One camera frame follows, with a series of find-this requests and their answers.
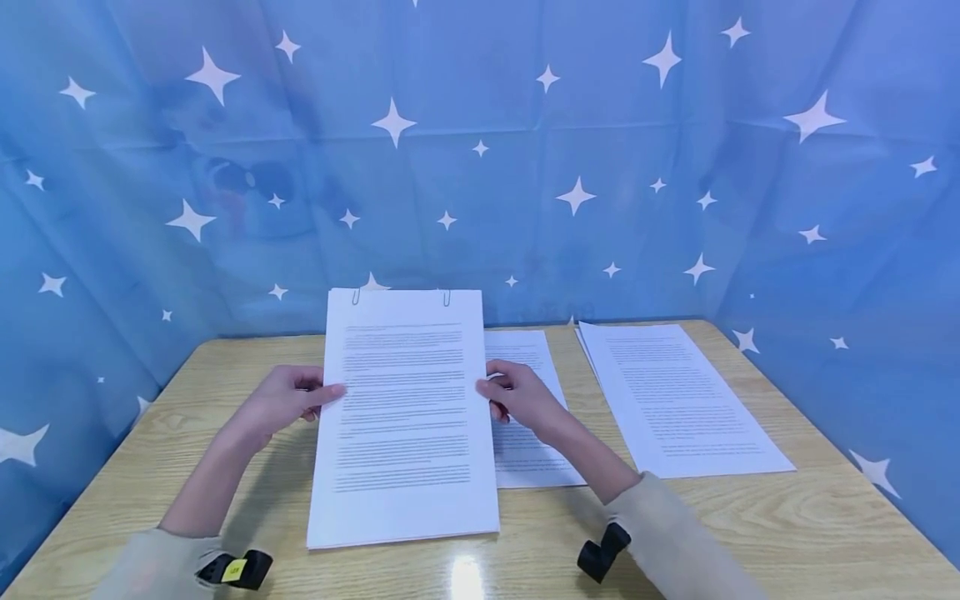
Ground person's right hand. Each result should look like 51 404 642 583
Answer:
476 360 572 443

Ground person's left hand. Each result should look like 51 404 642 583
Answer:
227 364 348 454

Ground clipped stack of printed paper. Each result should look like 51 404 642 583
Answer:
306 288 503 551

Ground person's right forearm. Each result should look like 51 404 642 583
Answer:
533 408 770 600

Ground person's left forearm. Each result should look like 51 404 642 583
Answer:
93 422 261 600

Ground single printed paper sheet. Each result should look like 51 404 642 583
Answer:
483 330 587 490

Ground loose stack of printed sheets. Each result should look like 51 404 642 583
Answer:
575 321 798 481

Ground black wrist band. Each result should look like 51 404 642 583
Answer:
577 522 633 584
196 549 274 592

